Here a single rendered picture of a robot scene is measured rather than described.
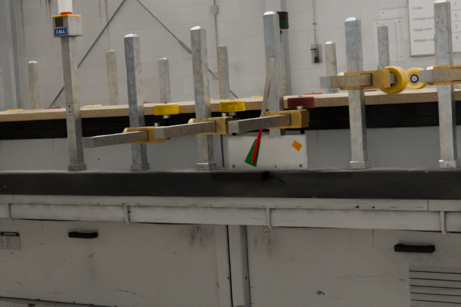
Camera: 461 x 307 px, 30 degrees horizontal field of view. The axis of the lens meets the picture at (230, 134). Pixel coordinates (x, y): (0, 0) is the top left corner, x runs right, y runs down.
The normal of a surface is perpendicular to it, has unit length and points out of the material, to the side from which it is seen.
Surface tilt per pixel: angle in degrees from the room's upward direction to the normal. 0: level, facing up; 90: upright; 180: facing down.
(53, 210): 90
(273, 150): 90
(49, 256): 90
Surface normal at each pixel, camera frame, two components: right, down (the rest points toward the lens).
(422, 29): -0.49, 0.07
